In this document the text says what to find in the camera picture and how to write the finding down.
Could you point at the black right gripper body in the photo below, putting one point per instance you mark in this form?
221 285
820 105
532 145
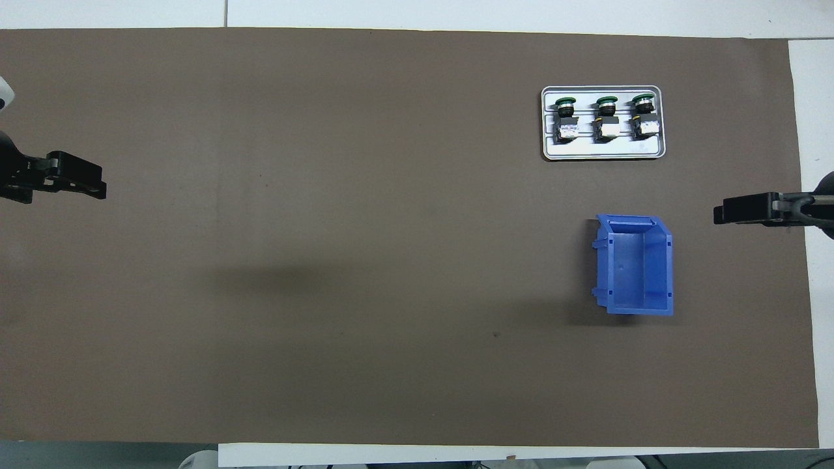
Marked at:
824 205

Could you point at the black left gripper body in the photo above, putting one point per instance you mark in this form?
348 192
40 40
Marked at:
13 166

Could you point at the green push button switch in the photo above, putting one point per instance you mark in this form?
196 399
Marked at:
565 124
644 124
606 127

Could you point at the blue plastic storage bin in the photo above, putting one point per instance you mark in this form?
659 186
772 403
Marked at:
632 273

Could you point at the grey metal tray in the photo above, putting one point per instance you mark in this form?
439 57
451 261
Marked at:
603 151

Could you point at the brown table mat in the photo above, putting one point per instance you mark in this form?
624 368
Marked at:
326 228

